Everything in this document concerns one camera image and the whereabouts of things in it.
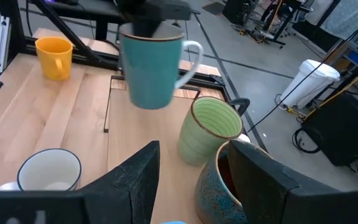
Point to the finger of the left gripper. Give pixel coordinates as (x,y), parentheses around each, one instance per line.
(148,28)

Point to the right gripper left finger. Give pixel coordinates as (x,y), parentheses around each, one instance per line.
(126,193)

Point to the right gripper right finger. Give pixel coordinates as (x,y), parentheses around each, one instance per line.
(259,186)

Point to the dark teal speckled mug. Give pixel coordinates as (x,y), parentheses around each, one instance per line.
(211,199)

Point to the plain blue mug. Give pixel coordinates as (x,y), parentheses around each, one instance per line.
(174,222)

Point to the green ribbed mug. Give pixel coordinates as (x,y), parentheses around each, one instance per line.
(197,140)

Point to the blue white patterned mug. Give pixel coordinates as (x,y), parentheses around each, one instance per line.
(48,171)

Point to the orange yellow mug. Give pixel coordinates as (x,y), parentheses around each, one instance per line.
(54,62)

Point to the wooden shelf black metal legs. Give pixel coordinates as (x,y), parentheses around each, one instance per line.
(135,130)

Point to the black desk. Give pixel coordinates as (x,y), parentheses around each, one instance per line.
(82,9)

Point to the large black box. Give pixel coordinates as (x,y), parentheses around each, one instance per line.
(343,130)

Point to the white trash bin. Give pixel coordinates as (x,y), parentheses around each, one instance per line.
(309,84)

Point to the black rolling table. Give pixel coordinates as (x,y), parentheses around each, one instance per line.
(286,23)

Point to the grey fabric panel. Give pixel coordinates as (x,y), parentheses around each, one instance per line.
(350,15)

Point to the silver metal bracket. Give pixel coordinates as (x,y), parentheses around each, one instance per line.
(2,43)

